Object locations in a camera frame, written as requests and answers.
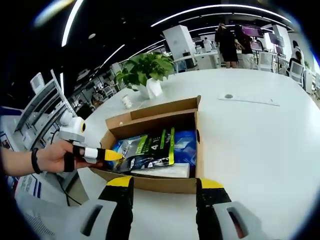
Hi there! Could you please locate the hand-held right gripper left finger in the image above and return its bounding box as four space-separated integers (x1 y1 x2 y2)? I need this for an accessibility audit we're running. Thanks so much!
63 175 135 240

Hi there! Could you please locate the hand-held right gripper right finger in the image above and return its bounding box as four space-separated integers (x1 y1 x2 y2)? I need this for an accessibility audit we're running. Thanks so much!
195 177 273 240

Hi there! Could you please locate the brown cardboard shoe box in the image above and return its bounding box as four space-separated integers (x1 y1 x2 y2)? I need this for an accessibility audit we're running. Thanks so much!
91 95 205 195

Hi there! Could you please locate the black green packet soft item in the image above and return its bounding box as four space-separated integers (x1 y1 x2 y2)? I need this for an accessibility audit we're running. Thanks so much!
117 126 176 174

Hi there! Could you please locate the blue tissue pack soft item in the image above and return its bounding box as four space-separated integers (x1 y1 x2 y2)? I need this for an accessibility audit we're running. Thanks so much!
173 129 199 167

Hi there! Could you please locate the person's left hand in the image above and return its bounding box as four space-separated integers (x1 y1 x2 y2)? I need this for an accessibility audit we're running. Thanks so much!
40 140 105 173

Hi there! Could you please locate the white metal rack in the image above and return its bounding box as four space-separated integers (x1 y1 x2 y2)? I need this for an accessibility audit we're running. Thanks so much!
13 69 76 141

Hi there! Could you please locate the black wristband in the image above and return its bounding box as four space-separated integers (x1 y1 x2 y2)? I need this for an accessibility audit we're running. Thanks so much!
31 147 43 175

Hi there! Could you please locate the white paper cup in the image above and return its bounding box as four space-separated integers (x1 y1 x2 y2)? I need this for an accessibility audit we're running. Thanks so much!
121 94 133 110

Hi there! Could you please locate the blue framed display board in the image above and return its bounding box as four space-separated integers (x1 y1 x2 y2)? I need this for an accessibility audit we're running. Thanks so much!
0 106 16 151

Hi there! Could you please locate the light grey office chair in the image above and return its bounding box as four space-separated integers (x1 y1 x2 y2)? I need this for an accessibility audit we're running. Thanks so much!
14 194 86 238

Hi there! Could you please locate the green potted plant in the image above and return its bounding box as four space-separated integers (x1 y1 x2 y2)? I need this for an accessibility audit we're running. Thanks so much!
114 51 176 100

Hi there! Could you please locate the long white ceiling light strip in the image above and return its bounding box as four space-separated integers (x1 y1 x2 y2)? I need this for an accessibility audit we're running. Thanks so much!
61 0 84 48

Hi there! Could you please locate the white table outlet panel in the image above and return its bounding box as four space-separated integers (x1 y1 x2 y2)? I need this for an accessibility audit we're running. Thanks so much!
218 92 281 107

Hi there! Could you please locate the white mesh office chair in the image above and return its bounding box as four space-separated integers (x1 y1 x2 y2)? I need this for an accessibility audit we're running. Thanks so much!
257 51 276 72
289 61 306 86

